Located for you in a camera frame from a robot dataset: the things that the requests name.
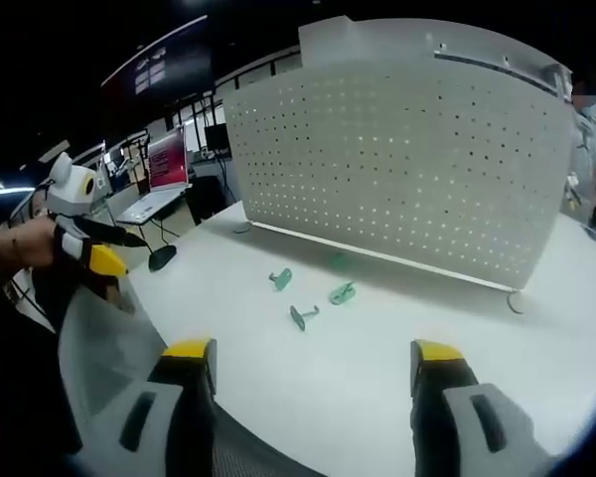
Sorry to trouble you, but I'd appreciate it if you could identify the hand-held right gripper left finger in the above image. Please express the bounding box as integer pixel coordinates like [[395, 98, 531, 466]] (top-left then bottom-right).
[[74, 338, 219, 477]]

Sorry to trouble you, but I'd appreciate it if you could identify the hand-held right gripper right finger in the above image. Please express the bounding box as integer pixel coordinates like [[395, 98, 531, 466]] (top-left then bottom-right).
[[409, 339, 568, 477]]

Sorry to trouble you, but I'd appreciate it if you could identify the green hook assembly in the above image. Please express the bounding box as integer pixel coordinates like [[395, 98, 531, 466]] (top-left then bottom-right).
[[268, 267, 295, 292], [328, 280, 358, 306], [289, 303, 321, 333]]

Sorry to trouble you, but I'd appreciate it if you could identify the white perforated mounting plate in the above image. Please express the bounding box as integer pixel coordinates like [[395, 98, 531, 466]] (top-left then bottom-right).
[[224, 15, 575, 295]]

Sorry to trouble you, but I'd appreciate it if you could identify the person's left hand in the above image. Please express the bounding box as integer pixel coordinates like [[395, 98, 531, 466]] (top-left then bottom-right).
[[0, 218, 57, 285]]

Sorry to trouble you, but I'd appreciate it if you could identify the white background table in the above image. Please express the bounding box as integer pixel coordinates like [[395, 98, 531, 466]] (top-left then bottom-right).
[[115, 184, 194, 226]]

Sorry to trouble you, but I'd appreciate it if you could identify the black stand with thin pole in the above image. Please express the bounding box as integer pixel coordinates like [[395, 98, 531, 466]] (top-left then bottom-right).
[[101, 196, 179, 273]]

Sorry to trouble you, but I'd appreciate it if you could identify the red display screen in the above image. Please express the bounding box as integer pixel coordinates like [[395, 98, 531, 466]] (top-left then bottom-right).
[[147, 124, 190, 191]]

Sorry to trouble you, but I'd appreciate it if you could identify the grey mesh chair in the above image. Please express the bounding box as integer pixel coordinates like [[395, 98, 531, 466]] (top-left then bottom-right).
[[58, 283, 302, 477]]

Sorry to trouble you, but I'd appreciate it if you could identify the black monitor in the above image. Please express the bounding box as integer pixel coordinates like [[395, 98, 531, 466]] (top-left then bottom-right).
[[204, 122, 230, 152]]

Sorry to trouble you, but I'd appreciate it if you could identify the dark overhead sign panel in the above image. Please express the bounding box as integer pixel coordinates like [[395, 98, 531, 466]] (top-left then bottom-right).
[[100, 13, 216, 96]]

